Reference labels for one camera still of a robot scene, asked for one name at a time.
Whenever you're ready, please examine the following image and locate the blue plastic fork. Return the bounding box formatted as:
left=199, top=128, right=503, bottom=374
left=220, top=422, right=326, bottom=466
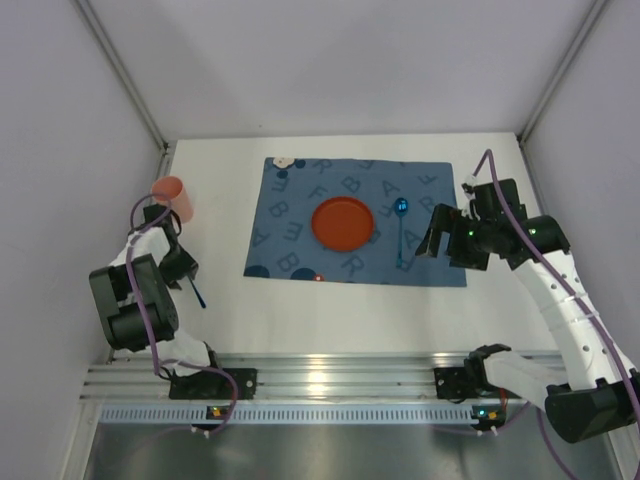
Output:
left=187, top=277, right=207, bottom=309

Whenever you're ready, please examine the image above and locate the blue plastic spoon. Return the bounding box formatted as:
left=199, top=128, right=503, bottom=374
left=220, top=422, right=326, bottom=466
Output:
left=394, top=197, right=409, bottom=268

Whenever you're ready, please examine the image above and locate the blue letter-print placemat cloth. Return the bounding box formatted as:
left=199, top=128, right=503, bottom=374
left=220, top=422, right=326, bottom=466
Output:
left=244, top=157, right=467, bottom=288

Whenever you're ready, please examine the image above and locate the pink plastic cup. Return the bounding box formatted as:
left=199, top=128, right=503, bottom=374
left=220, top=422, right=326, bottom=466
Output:
left=150, top=176, right=194, bottom=223

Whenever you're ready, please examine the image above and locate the red round plate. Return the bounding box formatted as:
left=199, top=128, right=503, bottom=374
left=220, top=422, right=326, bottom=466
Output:
left=311, top=196, right=375, bottom=252

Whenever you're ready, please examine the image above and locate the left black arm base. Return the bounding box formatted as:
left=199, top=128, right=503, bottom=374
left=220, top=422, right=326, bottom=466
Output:
left=169, top=368, right=258, bottom=400

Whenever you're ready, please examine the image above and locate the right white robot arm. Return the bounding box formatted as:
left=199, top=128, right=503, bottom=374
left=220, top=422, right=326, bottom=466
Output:
left=415, top=179, right=639, bottom=443

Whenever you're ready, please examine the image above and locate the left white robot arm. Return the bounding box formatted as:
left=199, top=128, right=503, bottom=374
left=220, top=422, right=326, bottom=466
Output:
left=89, top=193, right=217, bottom=380

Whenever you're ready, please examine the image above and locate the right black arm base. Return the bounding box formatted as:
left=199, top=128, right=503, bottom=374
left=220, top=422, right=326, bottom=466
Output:
left=433, top=367, right=478, bottom=404

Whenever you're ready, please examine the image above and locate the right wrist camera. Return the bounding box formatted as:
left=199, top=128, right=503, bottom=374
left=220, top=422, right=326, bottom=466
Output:
left=462, top=174, right=478, bottom=200

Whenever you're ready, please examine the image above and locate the aluminium mounting rail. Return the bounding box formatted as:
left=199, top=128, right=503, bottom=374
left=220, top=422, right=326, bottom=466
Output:
left=80, top=352, right=466, bottom=403

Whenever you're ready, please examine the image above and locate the perforated cable tray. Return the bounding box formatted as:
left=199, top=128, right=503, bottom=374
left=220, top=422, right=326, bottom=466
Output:
left=99, top=403, right=506, bottom=426

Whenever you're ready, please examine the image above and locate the right aluminium frame post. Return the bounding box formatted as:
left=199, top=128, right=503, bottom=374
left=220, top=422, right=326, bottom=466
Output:
left=516, top=0, right=612, bottom=148

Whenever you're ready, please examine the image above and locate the aluminium frame post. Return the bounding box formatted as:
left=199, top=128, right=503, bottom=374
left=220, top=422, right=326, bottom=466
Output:
left=70, top=0, right=169, bottom=156
left=516, top=0, right=612, bottom=148

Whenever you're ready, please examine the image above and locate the left aluminium frame post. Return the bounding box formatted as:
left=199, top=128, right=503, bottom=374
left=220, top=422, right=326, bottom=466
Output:
left=70, top=0, right=169, bottom=156

